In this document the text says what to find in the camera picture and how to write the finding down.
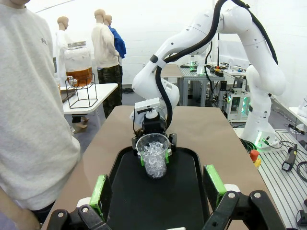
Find mannequin in blue shirt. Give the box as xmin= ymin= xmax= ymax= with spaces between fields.
xmin=104 ymin=14 xmax=127 ymax=85

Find computer case with lit fans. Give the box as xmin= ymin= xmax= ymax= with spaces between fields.
xmin=226 ymin=92 xmax=251 ymax=122

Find person's right forearm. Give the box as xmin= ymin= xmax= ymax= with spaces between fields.
xmin=0 ymin=186 xmax=31 ymax=223

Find red emergency stop button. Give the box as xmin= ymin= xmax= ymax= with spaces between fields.
xmin=249 ymin=149 xmax=262 ymax=169

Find black yellow handheld tool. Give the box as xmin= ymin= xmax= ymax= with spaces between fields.
xmin=281 ymin=143 xmax=299 ymax=172

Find person's grey sweatshirt torso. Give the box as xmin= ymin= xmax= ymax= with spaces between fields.
xmin=0 ymin=3 xmax=82 ymax=211

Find white side table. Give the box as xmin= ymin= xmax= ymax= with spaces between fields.
xmin=59 ymin=83 xmax=119 ymax=115

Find brown top background table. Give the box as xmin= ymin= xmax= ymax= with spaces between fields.
xmin=162 ymin=64 xmax=185 ymax=80

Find mannequin in cream sweater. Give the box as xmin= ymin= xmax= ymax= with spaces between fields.
xmin=91 ymin=9 xmax=123 ymax=119

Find person's right hand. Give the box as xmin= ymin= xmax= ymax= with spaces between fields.
xmin=14 ymin=207 xmax=43 ymax=230

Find glass drink dispenser jar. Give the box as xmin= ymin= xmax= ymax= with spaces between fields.
xmin=64 ymin=41 xmax=94 ymax=88

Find person's dark trousers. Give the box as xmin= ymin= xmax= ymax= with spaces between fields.
xmin=31 ymin=201 xmax=57 ymax=225

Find black wire dispenser stand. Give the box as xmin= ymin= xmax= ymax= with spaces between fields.
xmin=65 ymin=73 xmax=99 ymax=110

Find black plastic serving tray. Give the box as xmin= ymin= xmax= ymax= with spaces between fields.
xmin=105 ymin=146 xmax=210 ymax=230

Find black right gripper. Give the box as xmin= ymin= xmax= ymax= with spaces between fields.
xmin=131 ymin=116 xmax=178 ymax=167

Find mannequin in white coat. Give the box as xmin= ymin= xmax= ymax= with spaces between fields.
xmin=53 ymin=16 xmax=71 ymax=87

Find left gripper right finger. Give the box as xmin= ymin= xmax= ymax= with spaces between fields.
xmin=202 ymin=164 xmax=286 ymax=230

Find short clear iced cup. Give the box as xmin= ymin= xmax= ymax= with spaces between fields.
xmin=136 ymin=133 xmax=170 ymax=179

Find slotted aluminium base plate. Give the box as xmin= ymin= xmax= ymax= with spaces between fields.
xmin=239 ymin=129 xmax=307 ymax=230

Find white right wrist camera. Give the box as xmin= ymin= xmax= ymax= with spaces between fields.
xmin=133 ymin=97 xmax=162 ymax=119

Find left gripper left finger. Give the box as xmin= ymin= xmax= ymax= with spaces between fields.
xmin=47 ymin=174 xmax=114 ymax=230

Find aluminium frame workbench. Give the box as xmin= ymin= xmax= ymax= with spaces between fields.
xmin=178 ymin=62 xmax=226 ymax=107

